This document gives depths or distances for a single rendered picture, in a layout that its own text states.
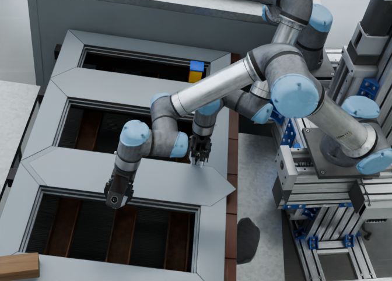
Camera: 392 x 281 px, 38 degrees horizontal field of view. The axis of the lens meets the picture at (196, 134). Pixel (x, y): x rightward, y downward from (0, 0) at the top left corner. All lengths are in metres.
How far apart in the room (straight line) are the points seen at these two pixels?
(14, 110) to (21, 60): 1.41
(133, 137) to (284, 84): 0.43
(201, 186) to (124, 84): 0.59
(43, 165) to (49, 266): 0.40
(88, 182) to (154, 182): 0.23
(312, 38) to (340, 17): 2.41
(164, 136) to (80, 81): 0.84
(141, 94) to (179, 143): 0.74
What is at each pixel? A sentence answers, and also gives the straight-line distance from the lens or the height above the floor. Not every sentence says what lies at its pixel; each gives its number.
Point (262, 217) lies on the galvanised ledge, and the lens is 2.22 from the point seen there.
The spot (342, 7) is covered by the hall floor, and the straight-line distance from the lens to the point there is 4.77.
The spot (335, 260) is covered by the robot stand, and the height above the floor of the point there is 0.21.
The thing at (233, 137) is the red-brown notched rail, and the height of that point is 0.83.
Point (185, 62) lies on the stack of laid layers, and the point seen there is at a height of 0.84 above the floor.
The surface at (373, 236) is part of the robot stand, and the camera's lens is 2.95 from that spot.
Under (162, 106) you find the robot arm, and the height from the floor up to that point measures 1.27.
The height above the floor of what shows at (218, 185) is 0.85.
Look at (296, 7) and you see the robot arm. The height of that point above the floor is 1.48.
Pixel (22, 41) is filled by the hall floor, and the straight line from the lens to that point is 3.96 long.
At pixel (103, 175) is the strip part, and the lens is 2.04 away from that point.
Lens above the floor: 2.46
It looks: 47 degrees down
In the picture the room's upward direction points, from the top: 11 degrees clockwise
